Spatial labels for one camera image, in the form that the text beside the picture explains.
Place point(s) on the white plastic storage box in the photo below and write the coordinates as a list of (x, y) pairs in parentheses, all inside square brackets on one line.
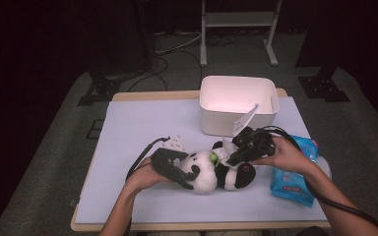
[(223, 124)]

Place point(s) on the white round object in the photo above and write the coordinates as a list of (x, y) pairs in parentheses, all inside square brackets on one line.
[(323, 165)]

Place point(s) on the panda plush toy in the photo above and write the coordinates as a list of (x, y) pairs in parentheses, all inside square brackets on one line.
[(203, 183)]

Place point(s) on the person's left hand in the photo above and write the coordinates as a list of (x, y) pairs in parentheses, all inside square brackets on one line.
[(144, 177)]

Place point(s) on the blue wet wipes pack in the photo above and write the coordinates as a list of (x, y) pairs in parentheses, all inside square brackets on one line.
[(288, 191)]

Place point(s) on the white metal stand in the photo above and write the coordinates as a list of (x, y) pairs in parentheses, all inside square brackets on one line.
[(239, 19)]

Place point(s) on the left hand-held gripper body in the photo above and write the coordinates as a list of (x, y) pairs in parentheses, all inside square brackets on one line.
[(164, 164)]

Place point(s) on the person's right hand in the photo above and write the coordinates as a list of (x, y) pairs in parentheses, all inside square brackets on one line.
[(288, 157)]

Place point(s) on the black stand base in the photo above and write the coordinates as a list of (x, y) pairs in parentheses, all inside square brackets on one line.
[(101, 90), (323, 88)]

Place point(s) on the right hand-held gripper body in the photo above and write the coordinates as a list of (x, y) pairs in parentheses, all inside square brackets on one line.
[(256, 144)]

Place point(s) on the white wet wipe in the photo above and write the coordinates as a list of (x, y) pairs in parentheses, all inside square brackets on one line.
[(229, 148)]

